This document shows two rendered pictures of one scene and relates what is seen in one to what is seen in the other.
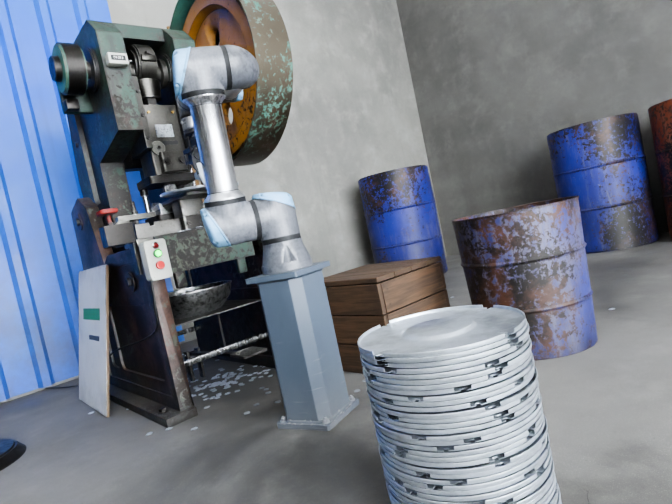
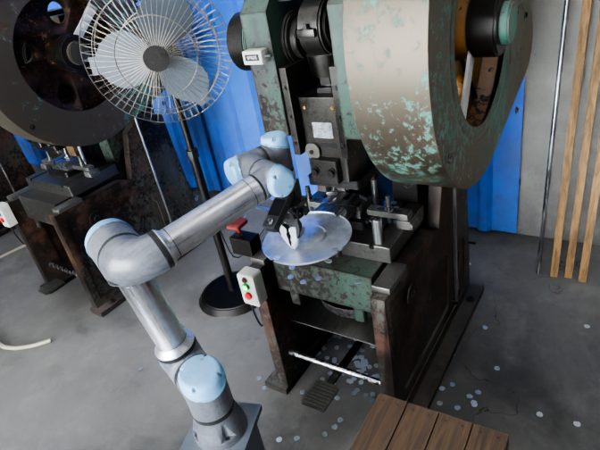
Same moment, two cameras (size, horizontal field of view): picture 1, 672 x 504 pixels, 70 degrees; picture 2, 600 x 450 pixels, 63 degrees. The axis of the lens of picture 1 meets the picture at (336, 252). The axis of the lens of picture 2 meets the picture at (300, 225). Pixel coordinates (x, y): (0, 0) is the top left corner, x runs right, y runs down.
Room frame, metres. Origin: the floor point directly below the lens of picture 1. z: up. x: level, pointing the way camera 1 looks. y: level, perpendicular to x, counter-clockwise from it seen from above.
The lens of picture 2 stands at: (1.56, -0.85, 1.58)
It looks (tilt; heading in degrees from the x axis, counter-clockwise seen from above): 29 degrees down; 78
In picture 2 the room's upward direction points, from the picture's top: 11 degrees counter-clockwise
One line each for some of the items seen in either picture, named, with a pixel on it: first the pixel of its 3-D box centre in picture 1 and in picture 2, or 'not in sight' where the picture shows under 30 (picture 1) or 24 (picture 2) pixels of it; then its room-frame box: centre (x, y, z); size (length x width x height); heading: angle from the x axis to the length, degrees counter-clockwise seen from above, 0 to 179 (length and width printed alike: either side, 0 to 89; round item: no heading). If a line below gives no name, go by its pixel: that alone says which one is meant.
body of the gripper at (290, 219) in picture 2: (196, 147); (288, 202); (1.80, 0.42, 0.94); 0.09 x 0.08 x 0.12; 40
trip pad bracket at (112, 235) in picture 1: (121, 249); (249, 254); (1.67, 0.72, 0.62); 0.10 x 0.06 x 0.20; 130
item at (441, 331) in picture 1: (438, 328); not in sight; (0.84, -0.15, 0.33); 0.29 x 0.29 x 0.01
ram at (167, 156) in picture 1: (162, 140); (330, 133); (2.01, 0.61, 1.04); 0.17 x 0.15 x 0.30; 40
